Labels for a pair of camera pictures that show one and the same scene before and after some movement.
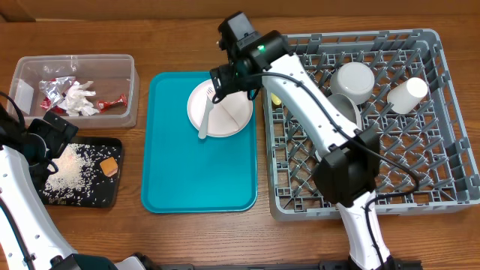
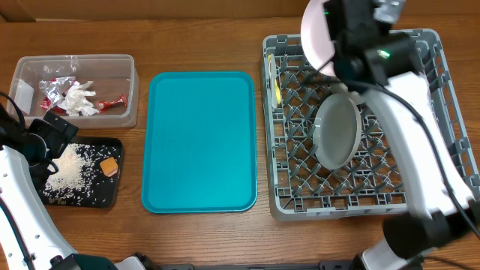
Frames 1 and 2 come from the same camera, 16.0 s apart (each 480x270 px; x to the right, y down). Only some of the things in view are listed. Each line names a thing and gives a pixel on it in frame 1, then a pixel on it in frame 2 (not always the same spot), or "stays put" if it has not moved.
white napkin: [76, 100] stays put
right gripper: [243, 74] to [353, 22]
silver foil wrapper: [55, 88] stays put
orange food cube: [109, 166] stays put
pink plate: [230, 116] to [316, 38]
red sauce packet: [102, 106] stays put
